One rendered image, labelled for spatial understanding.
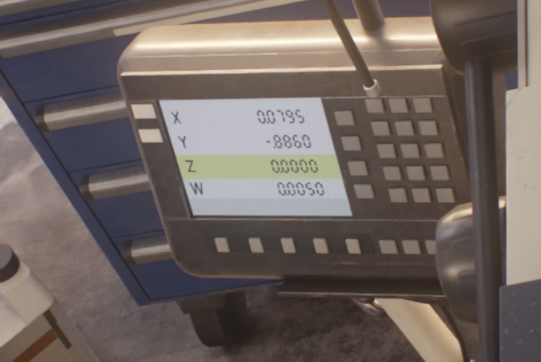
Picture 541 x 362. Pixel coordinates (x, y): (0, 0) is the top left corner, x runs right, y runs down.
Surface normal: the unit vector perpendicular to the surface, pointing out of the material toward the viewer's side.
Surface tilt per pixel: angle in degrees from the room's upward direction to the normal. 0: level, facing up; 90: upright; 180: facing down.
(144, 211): 90
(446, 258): 37
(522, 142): 0
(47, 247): 0
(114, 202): 90
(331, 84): 71
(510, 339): 0
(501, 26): 64
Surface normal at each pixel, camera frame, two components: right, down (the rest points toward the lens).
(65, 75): -0.11, 0.76
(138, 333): -0.36, -0.64
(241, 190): -0.40, 0.52
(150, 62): -0.43, -0.42
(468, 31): -0.21, 0.38
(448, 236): -0.72, -0.41
